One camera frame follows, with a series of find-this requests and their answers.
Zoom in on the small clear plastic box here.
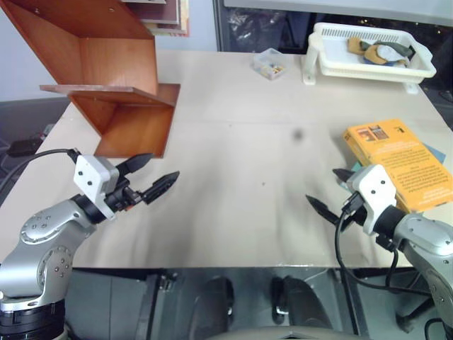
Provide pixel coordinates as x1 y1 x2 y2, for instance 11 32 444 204
251 47 292 81

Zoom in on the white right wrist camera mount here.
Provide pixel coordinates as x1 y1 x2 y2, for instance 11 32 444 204
346 164 398 237

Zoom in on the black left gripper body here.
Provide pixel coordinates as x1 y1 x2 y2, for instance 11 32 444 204
104 172 147 214

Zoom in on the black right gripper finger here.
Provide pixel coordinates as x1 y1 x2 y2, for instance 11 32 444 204
305 194 343 225
332 169 352 189

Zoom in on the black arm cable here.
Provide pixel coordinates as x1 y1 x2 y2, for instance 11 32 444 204
333 198 431 295
0 148 81 194

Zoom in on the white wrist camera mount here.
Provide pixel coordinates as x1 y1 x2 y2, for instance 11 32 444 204
72 154 120 221
346 164 398 237

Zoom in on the wooden shelf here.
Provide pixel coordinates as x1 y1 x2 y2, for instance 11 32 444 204
0 0 182 159

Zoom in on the black flat device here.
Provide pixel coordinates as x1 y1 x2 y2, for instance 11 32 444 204
6 139 44 157

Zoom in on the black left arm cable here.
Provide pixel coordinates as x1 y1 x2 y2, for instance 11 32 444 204
0 148 81 194

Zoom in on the grey green cloth piece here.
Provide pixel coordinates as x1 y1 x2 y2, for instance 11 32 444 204
370 41 415 62

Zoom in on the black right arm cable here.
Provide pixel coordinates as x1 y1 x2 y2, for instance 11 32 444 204
333 198 431 295

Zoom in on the white plastic basket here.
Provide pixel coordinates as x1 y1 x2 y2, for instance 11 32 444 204
302 22 437 95

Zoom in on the orange yellow book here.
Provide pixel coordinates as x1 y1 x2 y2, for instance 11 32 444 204
341 118 453 214

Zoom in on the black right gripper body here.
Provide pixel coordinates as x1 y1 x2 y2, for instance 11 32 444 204
340 193 369 228

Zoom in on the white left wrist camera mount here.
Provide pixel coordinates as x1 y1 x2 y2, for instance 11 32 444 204
72 154 120 221

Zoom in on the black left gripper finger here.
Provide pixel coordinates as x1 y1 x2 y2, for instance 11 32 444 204
115 152 156 176
142 171 181 206

